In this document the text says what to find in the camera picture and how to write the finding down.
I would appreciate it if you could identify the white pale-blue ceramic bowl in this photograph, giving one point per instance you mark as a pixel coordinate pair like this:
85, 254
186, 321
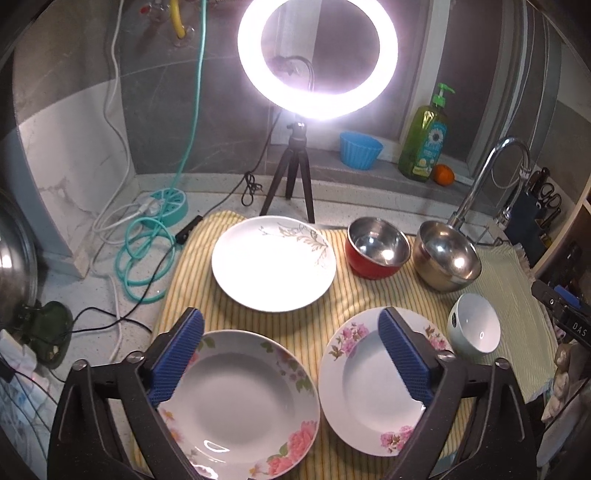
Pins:
473, 326

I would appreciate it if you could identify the ring light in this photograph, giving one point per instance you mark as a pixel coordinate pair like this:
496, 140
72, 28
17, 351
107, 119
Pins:
315, 106

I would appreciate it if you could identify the black tripod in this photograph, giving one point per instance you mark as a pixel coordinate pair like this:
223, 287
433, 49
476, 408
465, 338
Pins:
293, 161

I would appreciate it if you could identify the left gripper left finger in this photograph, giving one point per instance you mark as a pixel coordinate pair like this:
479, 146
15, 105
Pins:
84, 441

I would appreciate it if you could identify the red steel bowl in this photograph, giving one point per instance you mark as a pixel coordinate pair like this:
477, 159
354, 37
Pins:
375, 248

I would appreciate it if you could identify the white plate large pink flowers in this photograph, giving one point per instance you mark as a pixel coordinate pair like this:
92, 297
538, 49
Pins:
245, 408

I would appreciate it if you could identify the green dish soap bottle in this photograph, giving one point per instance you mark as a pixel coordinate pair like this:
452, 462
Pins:
426, 137

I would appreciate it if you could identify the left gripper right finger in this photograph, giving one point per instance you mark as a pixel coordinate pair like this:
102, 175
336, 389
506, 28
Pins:
498, 441

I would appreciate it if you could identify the yellow striped cloth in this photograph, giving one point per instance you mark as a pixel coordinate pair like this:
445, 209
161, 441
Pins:
528, 340

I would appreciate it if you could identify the white plate grey leaf pattern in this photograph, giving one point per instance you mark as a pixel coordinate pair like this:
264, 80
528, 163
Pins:
273, 264

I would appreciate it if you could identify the white plate small pink flowers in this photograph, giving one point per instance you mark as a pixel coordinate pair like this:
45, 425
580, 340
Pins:
363, 396

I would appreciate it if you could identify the blue ribbed cup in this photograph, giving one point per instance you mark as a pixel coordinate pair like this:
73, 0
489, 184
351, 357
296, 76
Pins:
359, 151

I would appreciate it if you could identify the stainless steel bowl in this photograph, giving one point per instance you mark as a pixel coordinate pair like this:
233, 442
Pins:
444, 258

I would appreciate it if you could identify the chrome faucet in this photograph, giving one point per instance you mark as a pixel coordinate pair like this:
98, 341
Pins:
457, 219

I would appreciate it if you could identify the beige gloved hand cloth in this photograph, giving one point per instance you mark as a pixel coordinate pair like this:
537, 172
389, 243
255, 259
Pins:
570, 360

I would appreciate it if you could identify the orange fruit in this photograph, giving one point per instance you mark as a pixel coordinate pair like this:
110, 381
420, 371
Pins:
443, 175

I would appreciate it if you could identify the knife block with scissors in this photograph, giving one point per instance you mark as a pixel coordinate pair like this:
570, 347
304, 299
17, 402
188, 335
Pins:
532, 213

